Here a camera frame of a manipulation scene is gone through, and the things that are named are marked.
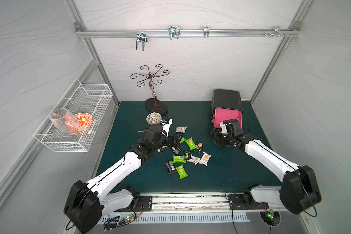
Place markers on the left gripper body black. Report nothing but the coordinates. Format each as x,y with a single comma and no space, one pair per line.
172,140

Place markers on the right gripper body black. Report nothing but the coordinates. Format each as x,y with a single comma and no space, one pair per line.
218,137

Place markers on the black cookie pack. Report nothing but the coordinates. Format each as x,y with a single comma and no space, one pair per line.
176,150
187,155
170,167
199,149

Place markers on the green cookie pack barcode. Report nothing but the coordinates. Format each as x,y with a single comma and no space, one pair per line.
179,159

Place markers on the black cookie pack bottom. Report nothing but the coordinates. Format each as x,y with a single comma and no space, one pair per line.
170,167

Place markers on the black pink drawer cabinet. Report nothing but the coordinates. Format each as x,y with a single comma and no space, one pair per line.
226,105

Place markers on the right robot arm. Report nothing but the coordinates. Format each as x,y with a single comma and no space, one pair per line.
299,188

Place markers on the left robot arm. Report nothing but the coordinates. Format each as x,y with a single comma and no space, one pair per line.
135,156

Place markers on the white patterned small bowl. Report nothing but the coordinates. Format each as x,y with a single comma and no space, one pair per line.
154,118

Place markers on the white cookie pack top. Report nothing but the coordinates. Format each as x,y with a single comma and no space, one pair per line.
181,130

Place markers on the white cookie pack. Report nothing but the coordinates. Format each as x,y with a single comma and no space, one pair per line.
181,130
205,159
193,159

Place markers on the brown metal hook stand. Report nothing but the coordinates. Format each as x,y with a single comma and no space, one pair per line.
152,79

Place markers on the white cookie pack lower right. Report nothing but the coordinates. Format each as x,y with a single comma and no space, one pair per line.
205,159

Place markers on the green cookie pack bottom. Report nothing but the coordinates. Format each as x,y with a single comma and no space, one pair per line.
181,172

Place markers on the white cookie pack lower left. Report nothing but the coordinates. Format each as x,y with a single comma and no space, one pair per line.
193,159

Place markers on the green mat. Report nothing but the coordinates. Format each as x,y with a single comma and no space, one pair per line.
228,169

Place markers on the orange patterned bowl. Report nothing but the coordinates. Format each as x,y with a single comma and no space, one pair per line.
85,124

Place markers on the clear glass cup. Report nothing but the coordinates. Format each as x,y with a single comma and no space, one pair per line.
64,120

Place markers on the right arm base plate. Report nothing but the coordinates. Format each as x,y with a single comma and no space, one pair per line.
238,202

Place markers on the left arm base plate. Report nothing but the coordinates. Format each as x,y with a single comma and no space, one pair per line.
141,203

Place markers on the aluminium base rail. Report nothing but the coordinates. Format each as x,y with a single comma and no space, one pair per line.
193,201

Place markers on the white vented cable duct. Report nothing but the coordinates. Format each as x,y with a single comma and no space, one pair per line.
168,218

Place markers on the white wire basket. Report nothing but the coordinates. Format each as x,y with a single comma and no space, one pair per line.
79,98

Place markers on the aluminium top rail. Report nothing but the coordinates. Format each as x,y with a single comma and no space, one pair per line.
184,33

